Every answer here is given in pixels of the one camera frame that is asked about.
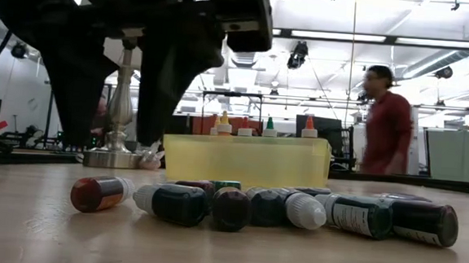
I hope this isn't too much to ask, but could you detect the small maroon coloring bottle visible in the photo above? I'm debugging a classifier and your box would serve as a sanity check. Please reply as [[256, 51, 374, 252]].
[[173, 178, 217, 200]]

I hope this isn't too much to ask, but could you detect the yellow translucent plastic tray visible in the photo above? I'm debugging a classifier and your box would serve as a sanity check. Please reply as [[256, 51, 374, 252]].
[[160, 128, 334, 195]]

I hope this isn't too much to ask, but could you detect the black overhead camera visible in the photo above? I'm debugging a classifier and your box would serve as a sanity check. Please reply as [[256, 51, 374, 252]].
[[286, 39, 310, 72]]

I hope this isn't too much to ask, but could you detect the large orange food coloring bottle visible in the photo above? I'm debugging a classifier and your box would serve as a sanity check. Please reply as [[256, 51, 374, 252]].
[[209, 114, 221, 136]]

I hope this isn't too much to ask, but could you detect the white-shaded silver table lamp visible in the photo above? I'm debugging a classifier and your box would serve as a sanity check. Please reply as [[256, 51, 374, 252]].
[[82, 24, 152, 172]]

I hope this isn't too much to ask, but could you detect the large red food coloring bottle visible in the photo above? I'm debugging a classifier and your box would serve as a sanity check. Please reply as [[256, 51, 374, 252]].
[[237, 116, 254, 138]]

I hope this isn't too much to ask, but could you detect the person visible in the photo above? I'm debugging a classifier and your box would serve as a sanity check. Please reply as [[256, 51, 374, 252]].
[[356, 64, 418, 178]]

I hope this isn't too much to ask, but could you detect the large yellow food coloring bottle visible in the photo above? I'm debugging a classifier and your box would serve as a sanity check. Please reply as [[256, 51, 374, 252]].
[[216, 109, 234, 137]]

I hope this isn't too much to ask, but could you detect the small red food coloring bottle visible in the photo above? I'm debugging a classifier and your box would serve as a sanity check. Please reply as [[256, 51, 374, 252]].
[[69, 173, 137, 217]]

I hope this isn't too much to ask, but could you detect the crumpled clear plastic wrap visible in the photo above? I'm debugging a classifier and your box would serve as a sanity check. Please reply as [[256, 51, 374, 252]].
[[136, 147, 165, 172]]

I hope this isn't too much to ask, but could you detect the small dark red coloring bottle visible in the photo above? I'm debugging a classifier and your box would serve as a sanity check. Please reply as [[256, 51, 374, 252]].
[[382, 197, 461, 248]]

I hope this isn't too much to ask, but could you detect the grey-green room partition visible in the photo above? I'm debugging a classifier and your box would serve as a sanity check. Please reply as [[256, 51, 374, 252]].
[[422, 127, 469, 182]]

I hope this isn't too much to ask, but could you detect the black round ceiling fixture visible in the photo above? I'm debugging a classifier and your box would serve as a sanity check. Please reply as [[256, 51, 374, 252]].
[[10, 40, 31, 61], [433, 64, 454, 81]]

